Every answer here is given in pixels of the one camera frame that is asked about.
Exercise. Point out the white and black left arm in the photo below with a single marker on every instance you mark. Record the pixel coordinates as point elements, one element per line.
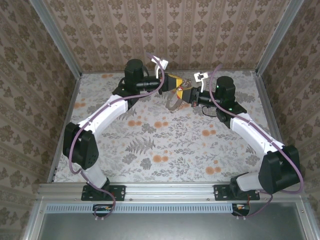
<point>105,112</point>

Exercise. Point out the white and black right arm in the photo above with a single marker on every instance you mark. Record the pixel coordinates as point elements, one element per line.
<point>277,170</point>

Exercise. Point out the floral patterned table cover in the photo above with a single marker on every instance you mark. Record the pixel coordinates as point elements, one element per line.
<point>150,155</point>

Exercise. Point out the black connector box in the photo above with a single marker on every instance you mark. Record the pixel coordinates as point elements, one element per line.
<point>241,209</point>
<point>102,210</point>

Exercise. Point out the grey metal panel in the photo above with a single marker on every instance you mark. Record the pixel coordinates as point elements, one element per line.
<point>175,227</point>

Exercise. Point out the aluminium side rail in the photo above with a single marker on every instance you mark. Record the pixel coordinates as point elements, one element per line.
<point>71,100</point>
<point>266,100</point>

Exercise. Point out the aluminium frame post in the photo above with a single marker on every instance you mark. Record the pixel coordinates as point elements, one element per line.
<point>278,37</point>
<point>56,37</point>

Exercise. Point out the aluminium frame rail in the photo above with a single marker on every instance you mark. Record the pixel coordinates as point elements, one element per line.
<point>170,191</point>

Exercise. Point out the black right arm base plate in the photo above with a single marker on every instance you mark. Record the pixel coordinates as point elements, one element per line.
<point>221,192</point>

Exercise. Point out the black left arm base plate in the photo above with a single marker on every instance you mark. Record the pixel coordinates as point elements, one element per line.
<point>117,192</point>

